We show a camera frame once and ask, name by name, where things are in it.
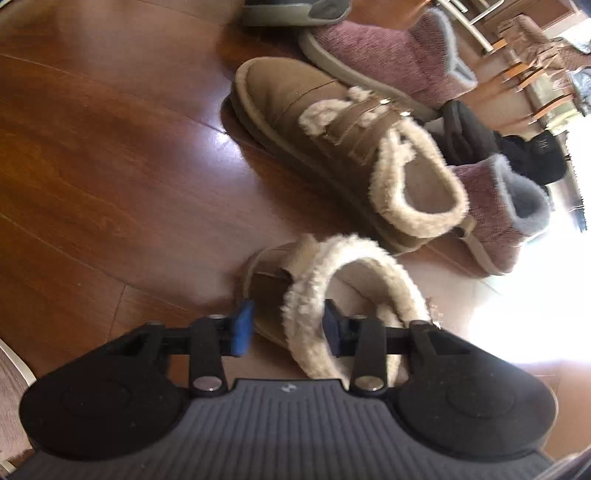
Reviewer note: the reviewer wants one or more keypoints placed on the black sneaker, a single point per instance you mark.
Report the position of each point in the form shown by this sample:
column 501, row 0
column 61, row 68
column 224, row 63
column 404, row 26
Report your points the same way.
column 471, row 134
column 286, row 11

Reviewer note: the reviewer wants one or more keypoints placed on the pink knit boot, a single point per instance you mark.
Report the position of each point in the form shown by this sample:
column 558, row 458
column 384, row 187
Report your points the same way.
column 383, row 50
column 494, row 221

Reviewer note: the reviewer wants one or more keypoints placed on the tan fleece-lined boot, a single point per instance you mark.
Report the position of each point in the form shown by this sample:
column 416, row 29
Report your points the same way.
column 281, row 97
column 272, row 295

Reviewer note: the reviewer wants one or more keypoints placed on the metal frame legs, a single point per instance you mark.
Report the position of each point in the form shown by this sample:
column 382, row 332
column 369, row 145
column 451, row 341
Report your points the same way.
column 466, row 23

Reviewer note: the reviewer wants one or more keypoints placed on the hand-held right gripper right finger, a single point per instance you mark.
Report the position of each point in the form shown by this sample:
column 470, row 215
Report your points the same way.
column 330, row 330

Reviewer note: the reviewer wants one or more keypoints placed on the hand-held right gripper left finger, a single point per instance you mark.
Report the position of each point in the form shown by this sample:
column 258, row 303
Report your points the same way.
column 242, row 328

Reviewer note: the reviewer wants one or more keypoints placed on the wooden chair with beige cushion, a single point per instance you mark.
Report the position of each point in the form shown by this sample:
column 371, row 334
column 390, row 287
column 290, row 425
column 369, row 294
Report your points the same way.
column 531, row 41

